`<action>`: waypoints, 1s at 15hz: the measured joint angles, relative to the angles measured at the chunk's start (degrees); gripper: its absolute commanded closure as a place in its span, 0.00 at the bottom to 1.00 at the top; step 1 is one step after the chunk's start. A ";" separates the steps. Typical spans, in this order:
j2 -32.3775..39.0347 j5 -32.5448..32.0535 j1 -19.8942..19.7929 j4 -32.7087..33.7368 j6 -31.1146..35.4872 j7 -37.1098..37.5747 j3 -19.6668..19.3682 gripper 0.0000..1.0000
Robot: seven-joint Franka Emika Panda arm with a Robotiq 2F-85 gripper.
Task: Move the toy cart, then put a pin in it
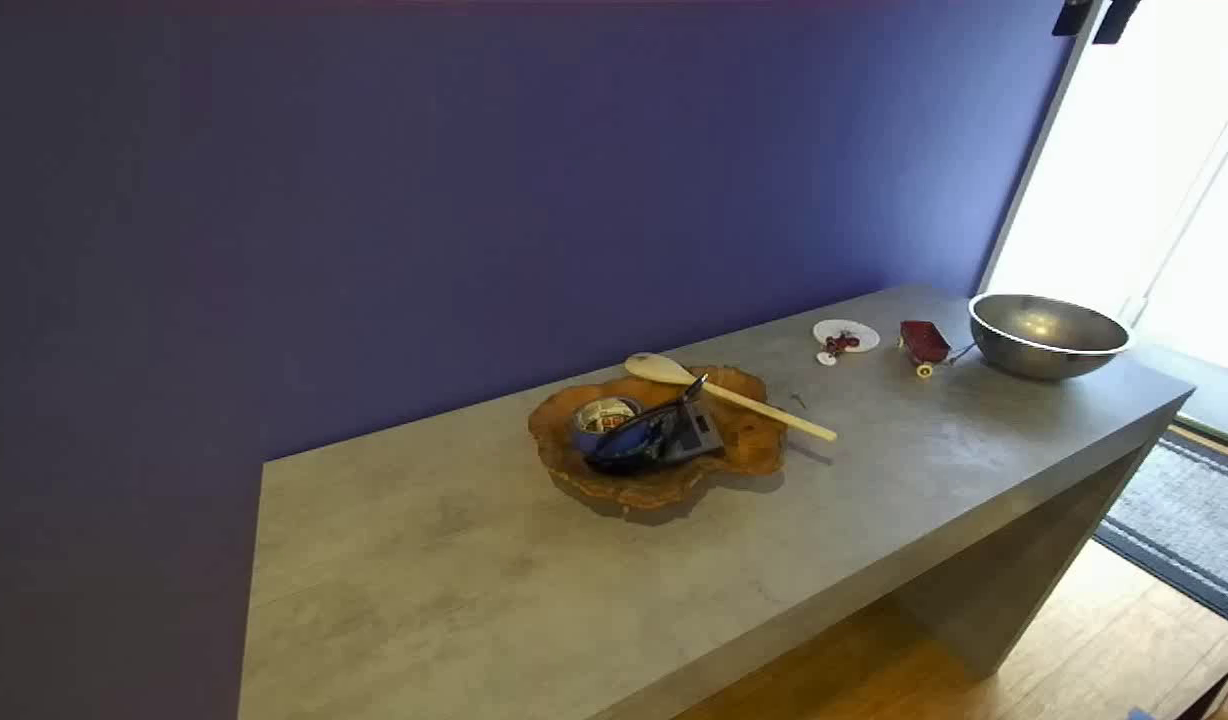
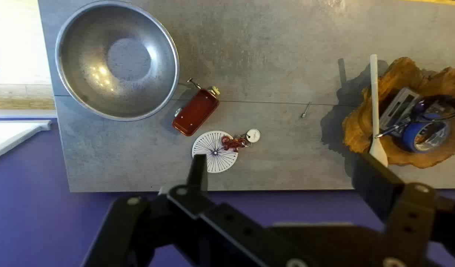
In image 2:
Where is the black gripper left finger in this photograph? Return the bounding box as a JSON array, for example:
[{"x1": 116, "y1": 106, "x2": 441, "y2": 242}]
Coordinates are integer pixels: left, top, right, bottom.
[{"x1": 168, "y1": 155, "x2": 208, "y2": 205}]

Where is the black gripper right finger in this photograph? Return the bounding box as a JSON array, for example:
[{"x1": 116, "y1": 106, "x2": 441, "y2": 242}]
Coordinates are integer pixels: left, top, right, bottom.
[{"x1": 353, "y1": 155, "x2": 436, "y2": 235}]

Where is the small metal pin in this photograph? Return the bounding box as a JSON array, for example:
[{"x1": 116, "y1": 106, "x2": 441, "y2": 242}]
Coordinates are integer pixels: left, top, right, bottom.
[{"x1": 300, "y1": 103, "x2": 312, "y2": 119}]

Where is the white round fan disc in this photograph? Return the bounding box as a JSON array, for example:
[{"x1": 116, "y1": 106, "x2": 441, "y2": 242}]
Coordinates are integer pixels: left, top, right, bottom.
[{"x1": 192, "y1": 131, "x2": 239, "y2": 174}]

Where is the wooden spoon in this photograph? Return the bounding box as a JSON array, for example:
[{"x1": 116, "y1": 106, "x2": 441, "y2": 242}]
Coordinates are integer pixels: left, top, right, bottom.
[{"x1": 369, "y1": 54, "x2": 389, "y2": 167}]

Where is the blue tape roll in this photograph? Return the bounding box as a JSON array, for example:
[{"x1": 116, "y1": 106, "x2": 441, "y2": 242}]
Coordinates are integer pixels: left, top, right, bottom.
[{"x1": 402, "y1": 119, "x2": 451, "y2": 153}]

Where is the white round key tag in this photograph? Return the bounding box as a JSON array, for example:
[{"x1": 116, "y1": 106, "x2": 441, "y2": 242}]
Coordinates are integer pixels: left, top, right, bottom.
[{"x1": 246, "y1": 130, "x2": 261, "y2": 145}]

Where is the wooden live-edge tray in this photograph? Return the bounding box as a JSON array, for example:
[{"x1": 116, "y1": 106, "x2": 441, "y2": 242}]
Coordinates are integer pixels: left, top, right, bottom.
[{"x1": 343, "y1": 57, "x2": 455, "y2": 170}]

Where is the large metal bowl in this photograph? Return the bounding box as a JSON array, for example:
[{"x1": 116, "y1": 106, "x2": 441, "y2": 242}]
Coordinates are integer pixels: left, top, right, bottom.
[{"x1": 55, "y1": 2, "x2": 180, "y2": 121}]

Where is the red lobster keychain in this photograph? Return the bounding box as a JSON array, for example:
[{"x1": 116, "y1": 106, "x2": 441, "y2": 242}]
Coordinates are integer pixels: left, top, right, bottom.
[{"x1": 221, "y1": 136, "x2": 248, "y2": 152}]

